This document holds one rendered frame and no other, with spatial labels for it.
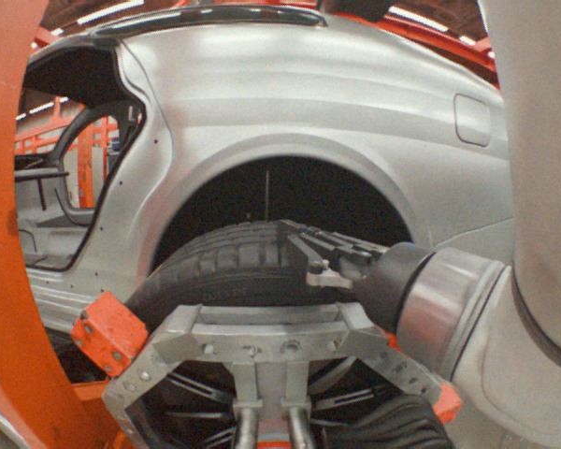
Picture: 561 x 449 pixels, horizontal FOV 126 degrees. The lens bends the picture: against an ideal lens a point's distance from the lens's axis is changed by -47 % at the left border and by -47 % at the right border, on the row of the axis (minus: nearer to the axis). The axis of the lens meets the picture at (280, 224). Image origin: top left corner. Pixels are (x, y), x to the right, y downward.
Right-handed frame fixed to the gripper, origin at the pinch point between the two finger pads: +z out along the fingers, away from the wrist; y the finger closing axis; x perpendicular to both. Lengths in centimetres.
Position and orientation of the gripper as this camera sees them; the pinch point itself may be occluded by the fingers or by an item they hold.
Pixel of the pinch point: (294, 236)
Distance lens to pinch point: 35.5
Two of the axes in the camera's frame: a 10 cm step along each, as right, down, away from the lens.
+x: 0.8, -9.8, -2.0
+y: 8.8, -0.3, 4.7
